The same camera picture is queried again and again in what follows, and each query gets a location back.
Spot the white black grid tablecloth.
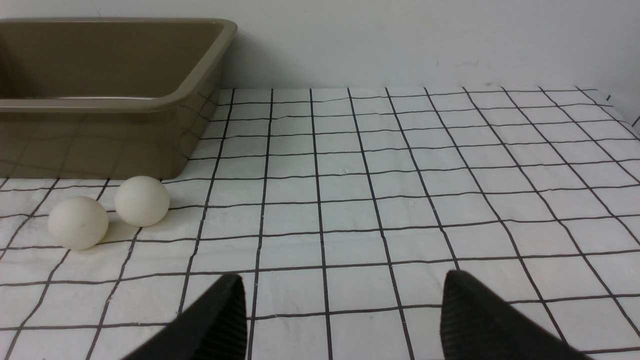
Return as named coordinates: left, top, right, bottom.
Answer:
left=1, top=88, right=639, bottom=360

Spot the olive green plastic bin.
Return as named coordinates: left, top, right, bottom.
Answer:
left=0, top=17, right=238, bottom=180

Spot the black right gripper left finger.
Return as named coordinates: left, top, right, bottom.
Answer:
left=125, top=275, right=249, bottom=360

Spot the plain white ping-pong ball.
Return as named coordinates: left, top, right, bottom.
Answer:
left=47, top=196, right=109, bottom=251
left=114, top=176, right=170, bottom=228

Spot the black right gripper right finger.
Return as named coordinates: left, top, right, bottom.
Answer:
left=439, top=269, right=589, bottom=360

